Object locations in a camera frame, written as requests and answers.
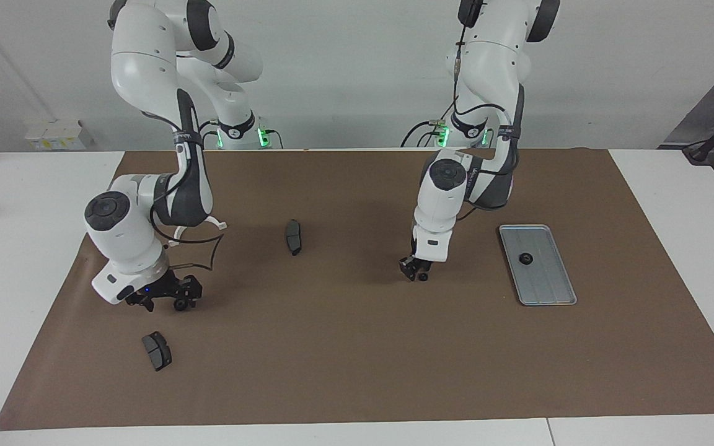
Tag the white curved plastic bracket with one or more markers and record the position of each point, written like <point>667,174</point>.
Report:
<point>218,224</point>

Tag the wide grey brake pad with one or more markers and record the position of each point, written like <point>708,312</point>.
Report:
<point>157,352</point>

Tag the silver metal tray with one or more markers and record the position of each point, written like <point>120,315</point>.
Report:
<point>546,285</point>

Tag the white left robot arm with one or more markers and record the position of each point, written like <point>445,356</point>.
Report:
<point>437,204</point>

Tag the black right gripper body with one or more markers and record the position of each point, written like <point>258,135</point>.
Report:
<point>152,288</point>

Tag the brown paper table mat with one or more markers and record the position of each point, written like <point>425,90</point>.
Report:
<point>357,347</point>

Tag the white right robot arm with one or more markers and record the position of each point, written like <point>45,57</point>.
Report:
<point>121,241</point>

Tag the slim grey brake pad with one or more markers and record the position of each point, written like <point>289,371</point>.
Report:
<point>294,238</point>

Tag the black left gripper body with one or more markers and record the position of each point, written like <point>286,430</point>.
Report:
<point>418,263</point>

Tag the white wall socket box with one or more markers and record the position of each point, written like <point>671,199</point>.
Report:
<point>53,136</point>

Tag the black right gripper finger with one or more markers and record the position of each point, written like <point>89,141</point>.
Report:
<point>193,288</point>
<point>158,301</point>

